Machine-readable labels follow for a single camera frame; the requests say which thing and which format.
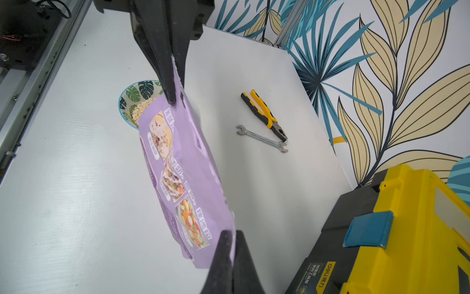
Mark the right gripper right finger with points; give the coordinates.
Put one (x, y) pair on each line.
(232, 269)

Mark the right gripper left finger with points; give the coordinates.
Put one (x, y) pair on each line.
(162, 31)

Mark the purple oats bag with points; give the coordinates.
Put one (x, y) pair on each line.
(185, 177)

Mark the green leaf pattern bowl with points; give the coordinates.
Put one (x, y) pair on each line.
(136, 97)

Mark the silver open-end wrench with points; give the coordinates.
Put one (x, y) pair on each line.
(241, 130)

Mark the yellow black pliers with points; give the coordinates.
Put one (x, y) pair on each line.
(261, 110)

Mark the yellow black toolbox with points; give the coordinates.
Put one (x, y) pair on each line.
(406, 233)

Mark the left aluminium frame post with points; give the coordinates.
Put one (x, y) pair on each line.
(297, 18)

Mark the aluminium front rail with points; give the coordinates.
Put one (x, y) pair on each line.
(22, 91)

